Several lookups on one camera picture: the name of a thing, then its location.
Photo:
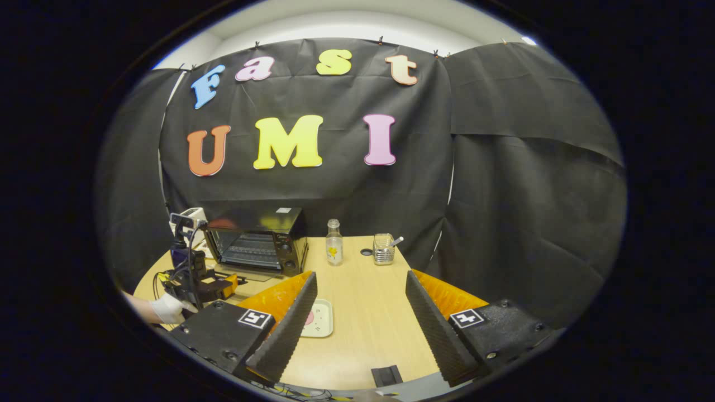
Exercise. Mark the small black block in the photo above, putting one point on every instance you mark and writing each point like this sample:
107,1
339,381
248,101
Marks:
386,375

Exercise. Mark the clear ribbed glass cup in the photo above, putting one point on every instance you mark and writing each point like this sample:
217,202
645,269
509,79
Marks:
384,251

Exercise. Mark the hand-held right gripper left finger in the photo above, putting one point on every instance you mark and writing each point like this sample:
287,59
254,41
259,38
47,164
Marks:
287,335

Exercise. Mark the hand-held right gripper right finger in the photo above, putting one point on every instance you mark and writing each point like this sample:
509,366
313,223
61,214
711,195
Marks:
433,329

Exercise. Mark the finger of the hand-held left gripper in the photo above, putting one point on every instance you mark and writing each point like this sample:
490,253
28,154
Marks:
220,289

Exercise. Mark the white square plate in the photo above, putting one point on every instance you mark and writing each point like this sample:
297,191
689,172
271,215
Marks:
324,325

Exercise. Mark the black electric oven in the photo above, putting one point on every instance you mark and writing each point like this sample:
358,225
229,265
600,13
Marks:
290,245

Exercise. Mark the white toaster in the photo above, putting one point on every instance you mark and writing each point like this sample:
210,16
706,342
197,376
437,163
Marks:
197,213

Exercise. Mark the white straw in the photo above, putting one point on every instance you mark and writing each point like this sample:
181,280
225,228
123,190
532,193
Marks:
397,241

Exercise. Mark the clear glass bottle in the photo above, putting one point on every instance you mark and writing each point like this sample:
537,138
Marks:
334,245

